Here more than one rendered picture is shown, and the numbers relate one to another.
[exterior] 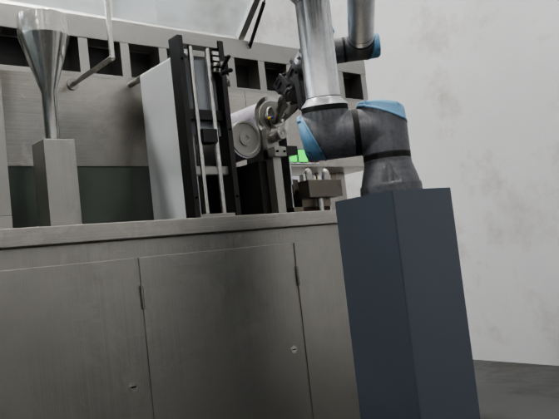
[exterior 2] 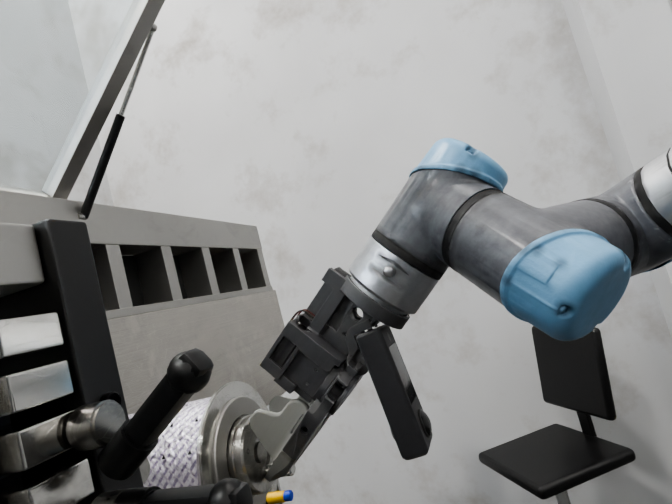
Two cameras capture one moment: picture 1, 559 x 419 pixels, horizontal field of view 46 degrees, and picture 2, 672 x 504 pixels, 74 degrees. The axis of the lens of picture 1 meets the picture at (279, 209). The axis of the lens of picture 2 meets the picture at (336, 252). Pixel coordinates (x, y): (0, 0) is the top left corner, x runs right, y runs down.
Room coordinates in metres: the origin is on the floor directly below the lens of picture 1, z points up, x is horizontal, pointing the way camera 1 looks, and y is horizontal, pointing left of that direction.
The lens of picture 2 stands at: (1.76, 0.13, 1.39)
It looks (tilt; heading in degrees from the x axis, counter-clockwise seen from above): 5 degrees up; 326
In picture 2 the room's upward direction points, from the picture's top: 15 degrees counter-clockwise
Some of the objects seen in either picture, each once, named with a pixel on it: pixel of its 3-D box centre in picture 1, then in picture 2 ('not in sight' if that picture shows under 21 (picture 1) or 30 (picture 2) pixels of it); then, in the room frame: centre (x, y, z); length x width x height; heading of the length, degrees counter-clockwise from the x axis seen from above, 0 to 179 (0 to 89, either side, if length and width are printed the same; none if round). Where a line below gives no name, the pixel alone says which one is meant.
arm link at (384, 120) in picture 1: (380, 127); not in sight; (1.62, -0.27, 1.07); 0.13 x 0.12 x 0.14; 86
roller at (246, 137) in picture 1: (224, 145); not in sight; (2.25, 0.16, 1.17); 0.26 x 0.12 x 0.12; 40
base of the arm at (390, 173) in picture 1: (388, 174); not in sight; (1.62, -0.28, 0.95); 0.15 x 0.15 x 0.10
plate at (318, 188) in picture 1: (289, 195); not in sight; (2.47, -0.04, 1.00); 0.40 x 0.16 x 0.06; 40
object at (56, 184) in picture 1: (52, 136); not in sight; (1.84, 0.61, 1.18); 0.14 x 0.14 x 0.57
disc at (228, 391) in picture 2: (271, 117); (242, 455); (2.23, -0.01, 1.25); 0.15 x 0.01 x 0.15; 130
